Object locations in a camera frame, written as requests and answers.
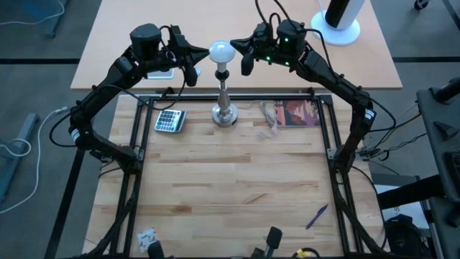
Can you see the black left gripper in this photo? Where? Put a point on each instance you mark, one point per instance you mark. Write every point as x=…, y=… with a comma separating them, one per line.
x=176, y=54

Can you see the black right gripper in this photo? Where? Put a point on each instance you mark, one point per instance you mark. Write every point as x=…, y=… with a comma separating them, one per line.
x=266, y=50

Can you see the white flood lightbulb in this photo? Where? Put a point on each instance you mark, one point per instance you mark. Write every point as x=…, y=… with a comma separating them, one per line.
x=223, y=52

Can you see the silver table lamp base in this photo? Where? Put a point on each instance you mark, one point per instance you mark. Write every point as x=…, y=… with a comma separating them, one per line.
x=225, y=115

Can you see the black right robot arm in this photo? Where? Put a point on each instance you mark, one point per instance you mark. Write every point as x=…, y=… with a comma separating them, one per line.
x=338, y=86

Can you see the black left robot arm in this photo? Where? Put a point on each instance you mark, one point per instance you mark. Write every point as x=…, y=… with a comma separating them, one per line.
x=104, y=90

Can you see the white flat box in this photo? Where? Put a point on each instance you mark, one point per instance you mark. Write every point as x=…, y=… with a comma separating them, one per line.
x=163, y=73

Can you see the light wooden desk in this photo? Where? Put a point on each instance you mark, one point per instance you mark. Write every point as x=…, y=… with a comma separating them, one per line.
x=215, y=18

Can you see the grey desk calculator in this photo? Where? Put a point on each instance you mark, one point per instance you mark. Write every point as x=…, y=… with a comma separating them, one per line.
x=169, y=120

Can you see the white round stand base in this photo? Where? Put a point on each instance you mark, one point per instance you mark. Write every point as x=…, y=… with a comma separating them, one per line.
x=336, y=34

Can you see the blue-grey table leg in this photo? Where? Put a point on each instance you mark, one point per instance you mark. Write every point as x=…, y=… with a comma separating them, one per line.
x=54, y=21
x=25, y=126

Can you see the blue pen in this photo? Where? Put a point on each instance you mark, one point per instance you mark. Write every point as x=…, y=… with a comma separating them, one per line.
x=317, y=217

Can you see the small printed sticker sheet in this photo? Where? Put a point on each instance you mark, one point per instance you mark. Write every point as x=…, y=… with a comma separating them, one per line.
x=144, y=235

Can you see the black chair wheel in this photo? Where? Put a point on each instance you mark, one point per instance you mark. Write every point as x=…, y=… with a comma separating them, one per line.
x=420, y=4

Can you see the grey equipment cart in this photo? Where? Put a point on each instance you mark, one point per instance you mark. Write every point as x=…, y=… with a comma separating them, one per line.
x=438, y=144

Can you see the black backpack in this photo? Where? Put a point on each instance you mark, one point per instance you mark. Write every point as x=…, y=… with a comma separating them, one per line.
x=406, y=237

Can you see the black aluminium table frame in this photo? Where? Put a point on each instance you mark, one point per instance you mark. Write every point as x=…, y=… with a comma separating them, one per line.
x=287, y=96

